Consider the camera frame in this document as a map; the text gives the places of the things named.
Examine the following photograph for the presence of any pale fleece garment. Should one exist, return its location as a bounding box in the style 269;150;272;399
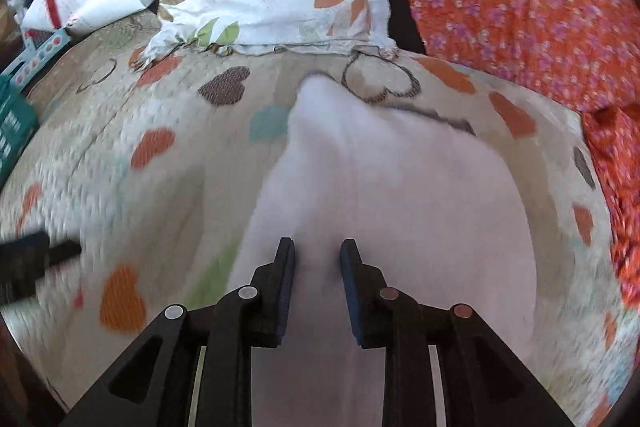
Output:
227;74;538;427

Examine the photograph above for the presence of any teal plastic basket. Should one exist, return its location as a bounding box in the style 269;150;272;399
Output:
0;74;41;188

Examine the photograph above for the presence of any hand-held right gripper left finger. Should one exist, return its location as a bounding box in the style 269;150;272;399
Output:
57;237;297;427

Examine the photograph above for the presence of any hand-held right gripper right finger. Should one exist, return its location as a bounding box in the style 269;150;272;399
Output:
340;238;576;427

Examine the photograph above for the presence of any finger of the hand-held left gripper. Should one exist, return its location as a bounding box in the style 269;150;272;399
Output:
0;229;83;308

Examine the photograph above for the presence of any white quilt with hearts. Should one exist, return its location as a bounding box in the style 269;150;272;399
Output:
0;9;626;427

